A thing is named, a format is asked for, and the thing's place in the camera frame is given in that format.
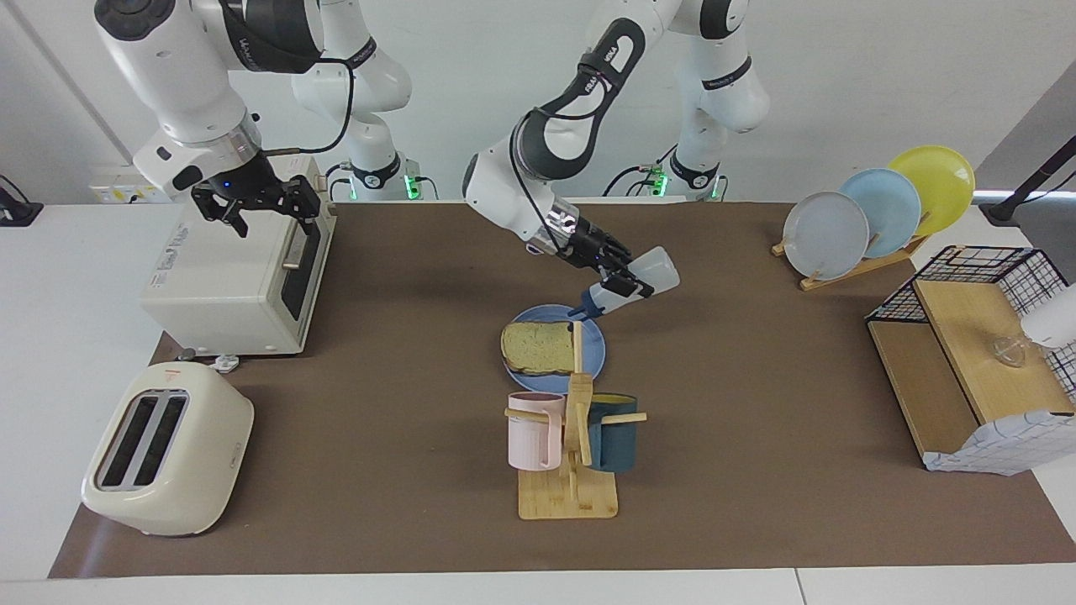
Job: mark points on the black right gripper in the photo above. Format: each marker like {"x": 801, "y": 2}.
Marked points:
{"x": 239, "y": 185}

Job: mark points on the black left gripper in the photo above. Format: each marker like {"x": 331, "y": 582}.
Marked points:
{"x": 588, "y": 245}

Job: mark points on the seasoning bottle with blue cap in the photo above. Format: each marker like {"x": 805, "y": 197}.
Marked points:
{"x": 660, "y": 269}

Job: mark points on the toasted bread slice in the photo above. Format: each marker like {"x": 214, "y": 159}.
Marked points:
{"x": 538, "y": 346}

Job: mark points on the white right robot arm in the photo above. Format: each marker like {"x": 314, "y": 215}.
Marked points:
{"x": 168, "y": 67}

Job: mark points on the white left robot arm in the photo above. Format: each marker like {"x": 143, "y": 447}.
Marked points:
{"x": 504, "y": 185}

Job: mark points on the grey round plate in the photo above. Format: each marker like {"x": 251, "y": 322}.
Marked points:
{"x": 828, "y": 239}

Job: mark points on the wooden plate rack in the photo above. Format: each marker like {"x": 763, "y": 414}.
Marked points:
{"x": 849, "y": 271}

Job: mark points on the light blue round plate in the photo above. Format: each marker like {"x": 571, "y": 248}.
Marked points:
{"x": 891, "y": 206}

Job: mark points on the yellow round plate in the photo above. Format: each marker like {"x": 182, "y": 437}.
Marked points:
{"x": 941, "y": 181}

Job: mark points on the white toaster oven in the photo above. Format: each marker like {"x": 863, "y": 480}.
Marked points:
{"x": 227, "y": 286}

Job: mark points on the white power strip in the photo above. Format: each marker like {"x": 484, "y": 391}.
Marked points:
{"x": 109, "y": 195}

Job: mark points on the dark teal mug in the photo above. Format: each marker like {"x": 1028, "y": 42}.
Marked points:
{"x": 618, "y": 445}

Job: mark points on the pink ribbed mug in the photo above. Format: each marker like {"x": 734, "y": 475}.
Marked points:
{"x": 530, "y": 441}

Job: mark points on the wooden mug rack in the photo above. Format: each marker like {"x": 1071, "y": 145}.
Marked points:
{"x": 580, "y": 496}

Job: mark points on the black desk device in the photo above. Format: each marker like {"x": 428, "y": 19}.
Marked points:
{"x": 18, "y": 214}

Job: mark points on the cream two-slot toaster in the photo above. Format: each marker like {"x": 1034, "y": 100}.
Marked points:
{"x": 202, "y": 479}

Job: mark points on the brown table mat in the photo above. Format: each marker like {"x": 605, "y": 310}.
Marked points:
{"x": 378, "y": 470}

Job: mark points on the clear glass cup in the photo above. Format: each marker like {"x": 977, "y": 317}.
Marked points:
{"x": 1009, "y": 351}

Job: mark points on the white checked cloth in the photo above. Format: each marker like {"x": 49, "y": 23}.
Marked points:
{"x": 1000, "y": 445}

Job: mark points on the white cylinder object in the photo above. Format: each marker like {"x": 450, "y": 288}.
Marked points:
{"x": 1055, "y": 323}

